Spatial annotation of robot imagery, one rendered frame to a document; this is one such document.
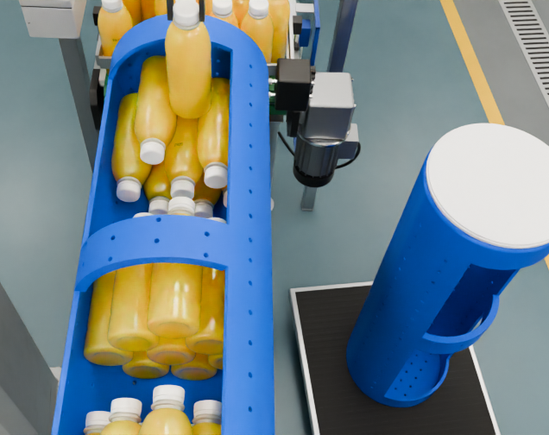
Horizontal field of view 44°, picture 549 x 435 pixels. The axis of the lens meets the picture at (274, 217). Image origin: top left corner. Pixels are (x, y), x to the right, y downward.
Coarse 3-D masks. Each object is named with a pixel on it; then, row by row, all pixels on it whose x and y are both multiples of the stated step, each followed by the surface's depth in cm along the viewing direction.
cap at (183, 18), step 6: (180, 0) 98; (186, 0) 98; (174, 6) 97; (180, 6) 97; (186, 6) 97; (192, 6) 97; (198, 6) 97; (174, 12) 97; (180, 12) 96; (186, 12) 97; (192, 12) 97; (198, 12) 97; (174, 18) 98; (180, 18) 97; (186, 18) 96; (192, 18) 97; (198, 18) 98; (180, 24) 98; (186, 24) 97; (192, 24) 98
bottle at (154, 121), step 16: (144, 64) 118; (160, 64) 116; (144, 80) 115; (160, 80) 114; (144, 96) 113; (160, 96) 113; (144, 112) 111; (160, 112) 111; (144, 128) 110; (160, 128) 110
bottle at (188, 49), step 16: (176, 32) 99; (192, 32) 99; (176, 48) 100; (192, 48) 100; (208, 48) 102; (176, 64) 102; (192, 64) 102; (208, 64) 104; (176, 80) 105; (192, 80) 105; (208, 80) 107; (176, 96) 108; (192, 96) 107; (208, 96) 110; (176, 112) 111; (192, 112) 111
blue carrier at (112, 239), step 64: (128, 64) 120; (256, 64) 115; (256, 128) 107; (256, 192) 100; (128, 256) 87; (192, 256) 87; (256, 256) 94; (256, 320) 88; (64, 384) 86; (128, 384) 103; (192, 384) 105; (256, 384) 84
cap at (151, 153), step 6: (144, 144) 109; (150, 144) 109; (156, 144) 109; (144, 150) 108; (150, 150) 108; (156, 150) 108; (162, 150) 110; (144, 156) 109; (150, 156) 110; (156, 156) 110; (162, 156) 110; (150, 162) 111; (156, 162) 111
